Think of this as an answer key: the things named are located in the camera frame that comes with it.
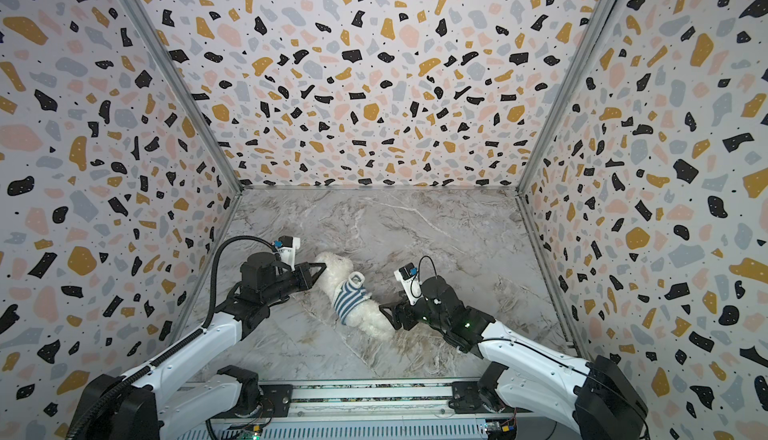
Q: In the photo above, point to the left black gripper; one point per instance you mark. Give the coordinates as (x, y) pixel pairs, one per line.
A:
(303, 269)

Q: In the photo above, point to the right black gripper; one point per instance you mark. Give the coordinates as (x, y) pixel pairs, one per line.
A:
(407, 311)

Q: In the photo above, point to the white fluffy teddy bear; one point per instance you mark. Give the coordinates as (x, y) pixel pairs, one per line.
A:
(366, 317)

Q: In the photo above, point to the blue white striped knit sweater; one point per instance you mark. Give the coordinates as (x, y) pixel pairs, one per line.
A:
(350, 295)

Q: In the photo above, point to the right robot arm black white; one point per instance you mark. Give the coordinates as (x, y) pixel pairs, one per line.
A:
(591, 397)

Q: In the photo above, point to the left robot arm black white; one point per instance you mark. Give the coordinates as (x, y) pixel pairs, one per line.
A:
(152, 400)

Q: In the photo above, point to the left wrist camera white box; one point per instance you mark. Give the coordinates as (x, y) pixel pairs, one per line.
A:
(287, 248)

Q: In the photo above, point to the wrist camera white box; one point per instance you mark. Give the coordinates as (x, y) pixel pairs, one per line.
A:
(287, 248)
(408, 277)

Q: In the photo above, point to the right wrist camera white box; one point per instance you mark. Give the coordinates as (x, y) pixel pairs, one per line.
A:
(408, 277)

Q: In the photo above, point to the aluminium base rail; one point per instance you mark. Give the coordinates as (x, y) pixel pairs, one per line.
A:
(403, 401)

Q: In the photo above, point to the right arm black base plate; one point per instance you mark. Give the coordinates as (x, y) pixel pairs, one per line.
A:
(470, 397)

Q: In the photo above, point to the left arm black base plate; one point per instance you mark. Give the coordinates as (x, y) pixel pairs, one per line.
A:
(272, 401)

